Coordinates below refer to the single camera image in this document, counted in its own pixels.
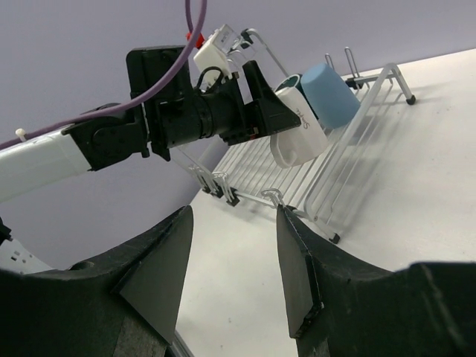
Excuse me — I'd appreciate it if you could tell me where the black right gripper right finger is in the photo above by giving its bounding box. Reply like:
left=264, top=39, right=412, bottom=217
left=276, top=205, right=475, bottom=356

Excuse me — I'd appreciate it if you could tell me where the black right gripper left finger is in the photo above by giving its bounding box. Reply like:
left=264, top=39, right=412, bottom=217
left=1, top=206, right=194, bottom=356

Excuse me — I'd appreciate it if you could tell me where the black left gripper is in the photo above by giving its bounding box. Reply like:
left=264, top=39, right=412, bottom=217
left=126, top=46, right=301, bottom=161

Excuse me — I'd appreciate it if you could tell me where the white ceramic mug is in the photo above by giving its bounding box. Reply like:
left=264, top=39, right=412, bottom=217
left=270, top=87, right=328, bottom=169

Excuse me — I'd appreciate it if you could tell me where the dark green ceramic mug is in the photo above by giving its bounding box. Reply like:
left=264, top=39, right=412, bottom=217
left=275, top=74, right=303, bottom=93

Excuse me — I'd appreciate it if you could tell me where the light blue plastic cup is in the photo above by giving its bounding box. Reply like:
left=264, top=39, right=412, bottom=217
left=300, top=63, right=360, bottom=129

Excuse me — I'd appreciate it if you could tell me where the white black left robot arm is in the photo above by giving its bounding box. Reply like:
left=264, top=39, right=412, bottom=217
left=1, top=46, right=300, bottom=201

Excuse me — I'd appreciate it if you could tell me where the metal wire dish rack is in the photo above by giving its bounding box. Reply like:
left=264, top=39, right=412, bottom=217
left=172, top=48, right=417, bottom=244

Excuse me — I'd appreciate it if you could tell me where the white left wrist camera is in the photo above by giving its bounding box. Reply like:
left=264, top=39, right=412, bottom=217
left=193, top=24, right=244, bottom=77

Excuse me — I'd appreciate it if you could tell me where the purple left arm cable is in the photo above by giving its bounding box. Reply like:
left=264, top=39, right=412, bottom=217
left=0, top=0, right=209, bottom=150

